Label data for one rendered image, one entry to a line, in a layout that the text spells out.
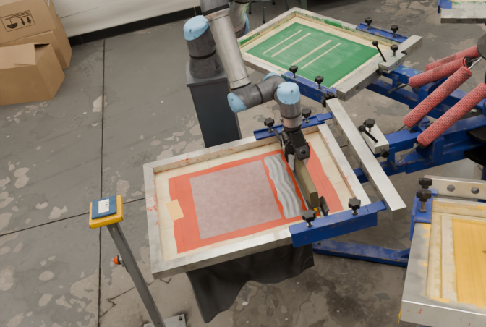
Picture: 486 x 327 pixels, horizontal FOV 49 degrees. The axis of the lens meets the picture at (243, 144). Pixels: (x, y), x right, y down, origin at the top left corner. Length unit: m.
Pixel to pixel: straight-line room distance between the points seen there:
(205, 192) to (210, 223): 0.17
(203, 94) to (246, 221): 0.65
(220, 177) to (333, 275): 1.06
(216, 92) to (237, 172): 0.39
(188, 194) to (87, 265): 1.39
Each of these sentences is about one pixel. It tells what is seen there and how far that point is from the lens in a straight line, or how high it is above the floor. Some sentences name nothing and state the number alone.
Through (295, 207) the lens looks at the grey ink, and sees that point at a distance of 1.94.
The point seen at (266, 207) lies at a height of 0.96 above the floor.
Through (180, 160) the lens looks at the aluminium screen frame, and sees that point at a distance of 2.20.
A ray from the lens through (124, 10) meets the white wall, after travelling 5.70.
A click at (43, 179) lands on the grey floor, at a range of 4.12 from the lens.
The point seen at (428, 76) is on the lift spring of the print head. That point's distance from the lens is 2.29.
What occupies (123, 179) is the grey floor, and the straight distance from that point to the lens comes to 3.81.
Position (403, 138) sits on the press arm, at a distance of 2.08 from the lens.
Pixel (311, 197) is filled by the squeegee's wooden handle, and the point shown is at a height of 1.05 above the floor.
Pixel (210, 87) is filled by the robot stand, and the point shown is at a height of 1.15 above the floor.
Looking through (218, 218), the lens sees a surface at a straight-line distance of 1.97.
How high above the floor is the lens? 2.36
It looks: 39 degrees down
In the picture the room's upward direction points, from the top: 12 degrees counter-clockwise
